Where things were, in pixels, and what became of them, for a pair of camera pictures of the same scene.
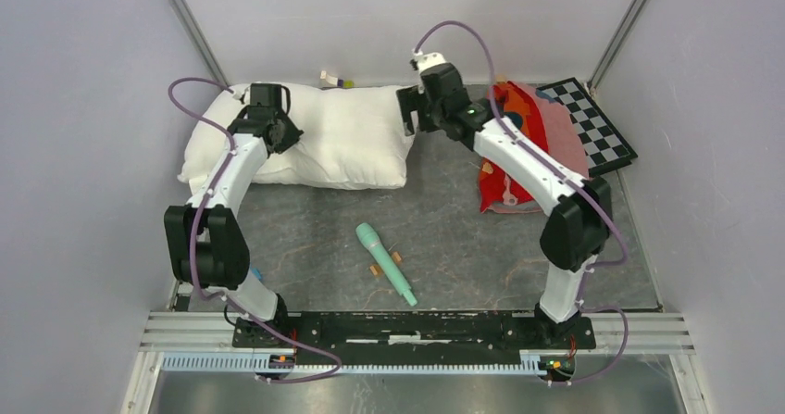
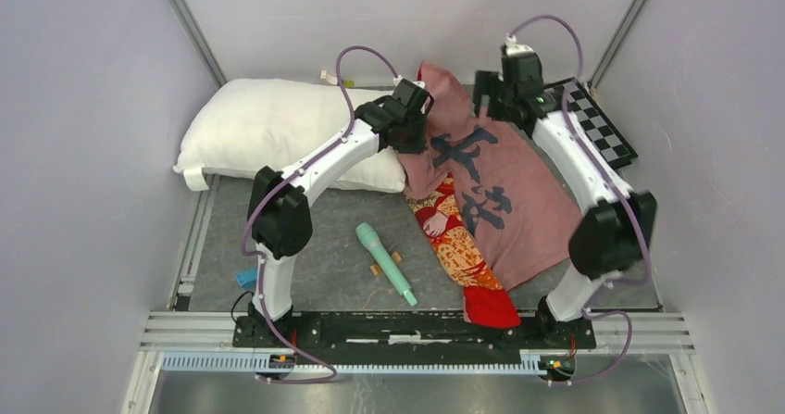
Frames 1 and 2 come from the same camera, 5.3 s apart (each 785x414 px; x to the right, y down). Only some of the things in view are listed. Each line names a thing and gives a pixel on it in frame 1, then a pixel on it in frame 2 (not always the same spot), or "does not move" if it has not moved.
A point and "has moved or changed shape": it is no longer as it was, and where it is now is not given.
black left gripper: x=292 y=136 → x=417 y=145
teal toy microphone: x=370 y=237 does not move
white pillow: x=353 y=138 does not move
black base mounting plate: x=417 y=338 does not move
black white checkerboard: x=605 y=146 does not move
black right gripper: x=410 y=101 → x=490 y=82
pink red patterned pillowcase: x=503 y=190 has moved or changed shape
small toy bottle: x=340 y=82 does not move
